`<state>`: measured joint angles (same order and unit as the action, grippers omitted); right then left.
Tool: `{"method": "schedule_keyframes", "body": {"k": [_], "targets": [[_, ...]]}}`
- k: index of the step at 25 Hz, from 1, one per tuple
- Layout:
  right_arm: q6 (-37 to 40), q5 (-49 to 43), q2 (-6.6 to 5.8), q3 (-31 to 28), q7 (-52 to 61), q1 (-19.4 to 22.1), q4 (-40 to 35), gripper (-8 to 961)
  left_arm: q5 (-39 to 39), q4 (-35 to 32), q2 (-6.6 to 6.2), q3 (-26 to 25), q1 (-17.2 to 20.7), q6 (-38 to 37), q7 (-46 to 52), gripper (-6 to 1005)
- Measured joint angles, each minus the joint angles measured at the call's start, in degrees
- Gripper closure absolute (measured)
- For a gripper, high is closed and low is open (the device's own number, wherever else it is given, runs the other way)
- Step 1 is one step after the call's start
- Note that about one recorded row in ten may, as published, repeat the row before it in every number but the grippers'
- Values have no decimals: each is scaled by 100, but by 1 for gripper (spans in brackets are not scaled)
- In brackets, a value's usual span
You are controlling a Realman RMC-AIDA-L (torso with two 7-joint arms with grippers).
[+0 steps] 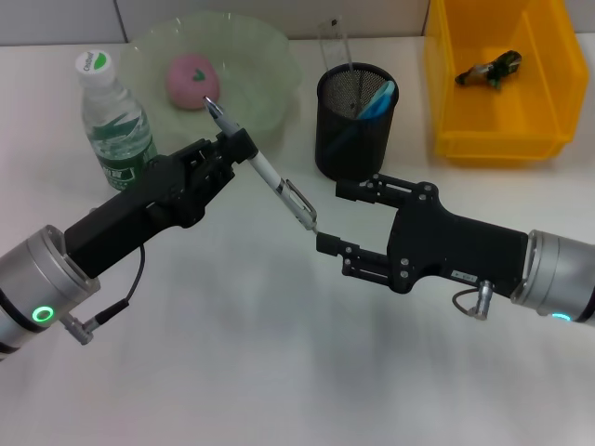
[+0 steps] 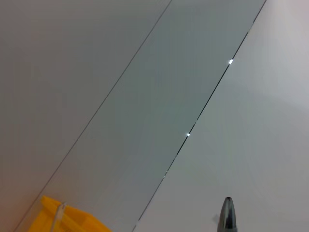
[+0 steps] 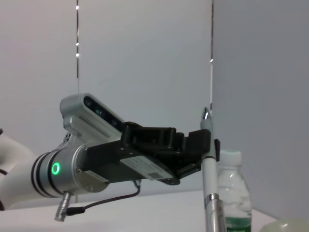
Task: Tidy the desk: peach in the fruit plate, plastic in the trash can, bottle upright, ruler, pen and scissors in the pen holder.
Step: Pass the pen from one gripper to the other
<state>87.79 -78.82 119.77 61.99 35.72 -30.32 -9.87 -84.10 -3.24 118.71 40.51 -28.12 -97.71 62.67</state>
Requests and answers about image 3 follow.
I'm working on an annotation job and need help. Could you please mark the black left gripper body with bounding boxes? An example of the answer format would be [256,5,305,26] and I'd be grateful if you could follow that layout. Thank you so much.
[83,122,182,186]

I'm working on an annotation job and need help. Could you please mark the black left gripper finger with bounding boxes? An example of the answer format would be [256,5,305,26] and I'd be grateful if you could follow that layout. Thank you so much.
[169,129,211,160]
[178,138,222,178]

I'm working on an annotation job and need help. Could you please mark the silver white pen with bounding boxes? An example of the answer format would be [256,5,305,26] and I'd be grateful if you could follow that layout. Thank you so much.
[200,107,227,232]

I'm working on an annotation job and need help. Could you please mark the clear green-label water bottle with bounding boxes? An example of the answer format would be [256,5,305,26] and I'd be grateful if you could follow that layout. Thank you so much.
[216,149,253,232]

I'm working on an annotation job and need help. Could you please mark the green glass fruit plate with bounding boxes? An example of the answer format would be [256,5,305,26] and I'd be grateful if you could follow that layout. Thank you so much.
[259,217,309,232]

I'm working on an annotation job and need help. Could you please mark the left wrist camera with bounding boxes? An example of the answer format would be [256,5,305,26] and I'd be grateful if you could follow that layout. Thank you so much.
[59,93,126,145]

